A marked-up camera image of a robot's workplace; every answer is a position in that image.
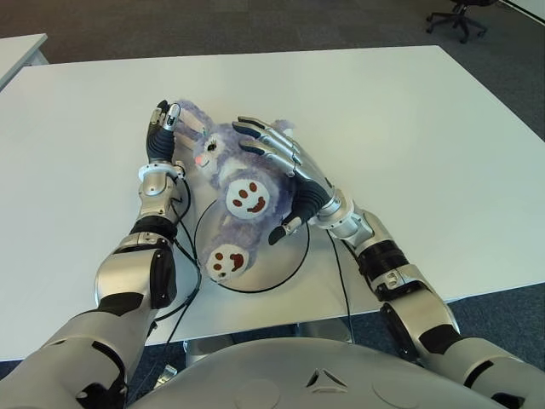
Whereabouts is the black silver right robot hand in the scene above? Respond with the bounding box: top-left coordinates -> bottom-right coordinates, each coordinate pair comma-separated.
231,114 -> 344,246

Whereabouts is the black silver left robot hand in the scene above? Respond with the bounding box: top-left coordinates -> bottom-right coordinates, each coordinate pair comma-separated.
146,100 -> 182,166

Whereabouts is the purple plush bunny doll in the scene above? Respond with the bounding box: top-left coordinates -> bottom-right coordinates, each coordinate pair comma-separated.
174,99 -> 299,280

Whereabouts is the white plate with black rim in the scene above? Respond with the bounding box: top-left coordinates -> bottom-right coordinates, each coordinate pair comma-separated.
193,199 -> 311,294

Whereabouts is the white neighbouring desk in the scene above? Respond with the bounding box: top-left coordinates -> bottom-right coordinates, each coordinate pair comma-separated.
0,33 -> 49,90

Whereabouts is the silver robot torso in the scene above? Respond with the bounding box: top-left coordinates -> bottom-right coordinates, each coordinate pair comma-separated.
127,336 -> 512,409

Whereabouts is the black office chair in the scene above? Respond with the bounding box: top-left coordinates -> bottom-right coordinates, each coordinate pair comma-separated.
427,0 -> 489,43

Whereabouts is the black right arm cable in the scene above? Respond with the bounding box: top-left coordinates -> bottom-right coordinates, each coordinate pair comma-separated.
325,229 -> 354,342

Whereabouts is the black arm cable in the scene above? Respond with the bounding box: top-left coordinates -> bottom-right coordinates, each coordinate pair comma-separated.
325,229 -> 354,342
144,178 -> 204,346

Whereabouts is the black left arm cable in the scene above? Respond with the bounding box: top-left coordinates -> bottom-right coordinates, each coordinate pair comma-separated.
144,178 -> 204,346

